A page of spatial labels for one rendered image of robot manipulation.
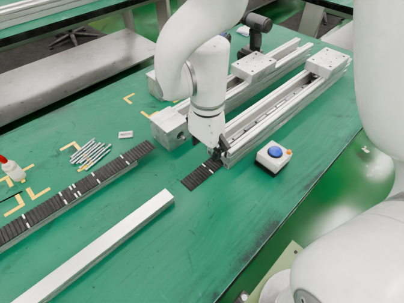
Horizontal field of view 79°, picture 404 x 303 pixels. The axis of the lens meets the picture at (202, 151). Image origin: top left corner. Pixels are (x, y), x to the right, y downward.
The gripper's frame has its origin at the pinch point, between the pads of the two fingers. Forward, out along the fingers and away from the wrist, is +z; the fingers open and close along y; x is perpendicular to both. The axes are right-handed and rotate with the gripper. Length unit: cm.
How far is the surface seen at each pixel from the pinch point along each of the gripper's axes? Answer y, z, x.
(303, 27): -63, 37, 179
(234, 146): 4.0, 2.1, 8.0
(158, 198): -0.6, 7.6, -18.3
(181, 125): -13.9, 2.1, 2.2
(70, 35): -287, 78, 57
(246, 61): -21.5, -1.8, 43.5
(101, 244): 0.1, 7.6, -36.5
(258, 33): -30, -4, 62
